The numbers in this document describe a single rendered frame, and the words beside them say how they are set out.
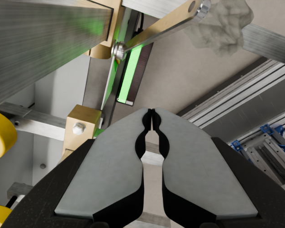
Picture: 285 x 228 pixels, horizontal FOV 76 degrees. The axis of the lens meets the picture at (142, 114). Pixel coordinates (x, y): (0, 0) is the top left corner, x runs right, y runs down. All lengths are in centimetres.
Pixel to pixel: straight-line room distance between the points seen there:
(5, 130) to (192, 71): 103
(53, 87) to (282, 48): 53
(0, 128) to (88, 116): 13
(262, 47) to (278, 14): 101
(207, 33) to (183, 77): 94
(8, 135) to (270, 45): 40
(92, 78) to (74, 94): 14
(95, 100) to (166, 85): 77
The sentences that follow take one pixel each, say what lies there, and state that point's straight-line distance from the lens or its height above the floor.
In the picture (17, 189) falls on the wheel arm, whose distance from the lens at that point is 59.
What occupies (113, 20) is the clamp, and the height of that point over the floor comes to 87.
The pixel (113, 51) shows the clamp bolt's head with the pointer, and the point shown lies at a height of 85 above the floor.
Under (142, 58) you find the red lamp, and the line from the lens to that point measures 42.
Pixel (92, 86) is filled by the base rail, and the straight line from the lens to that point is 46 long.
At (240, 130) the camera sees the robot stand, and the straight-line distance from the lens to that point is 122.
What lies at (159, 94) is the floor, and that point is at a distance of 121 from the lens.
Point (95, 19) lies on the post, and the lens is 18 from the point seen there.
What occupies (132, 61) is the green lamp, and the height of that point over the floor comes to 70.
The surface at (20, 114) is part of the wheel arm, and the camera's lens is 39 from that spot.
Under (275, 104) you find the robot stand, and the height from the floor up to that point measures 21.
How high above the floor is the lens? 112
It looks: 61 degrees down
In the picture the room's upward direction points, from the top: 176 degrees counter-clockwise
